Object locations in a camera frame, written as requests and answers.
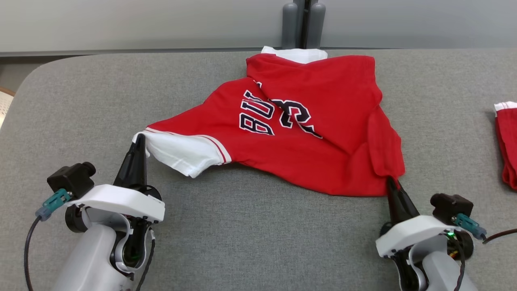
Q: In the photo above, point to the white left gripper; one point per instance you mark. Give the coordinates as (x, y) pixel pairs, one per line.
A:
(121, 200)

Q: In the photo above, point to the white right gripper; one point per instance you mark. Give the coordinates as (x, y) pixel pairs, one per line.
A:
(412, 234)

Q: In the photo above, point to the red basketball jersey white sleeves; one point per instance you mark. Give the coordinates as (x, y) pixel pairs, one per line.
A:
(323, 153)

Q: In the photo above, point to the red shorts with white stripe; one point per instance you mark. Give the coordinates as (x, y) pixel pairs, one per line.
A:
(508, 141)

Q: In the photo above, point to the beige perforated laundry basket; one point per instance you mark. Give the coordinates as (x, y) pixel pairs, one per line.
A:
(5, 105)

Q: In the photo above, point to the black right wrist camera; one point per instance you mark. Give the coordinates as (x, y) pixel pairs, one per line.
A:
(450, 206)

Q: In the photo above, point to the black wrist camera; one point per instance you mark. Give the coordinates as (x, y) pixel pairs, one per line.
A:
(70, 178)
(450, 206)

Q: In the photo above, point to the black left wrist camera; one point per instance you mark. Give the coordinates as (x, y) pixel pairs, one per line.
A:
(70, 178)

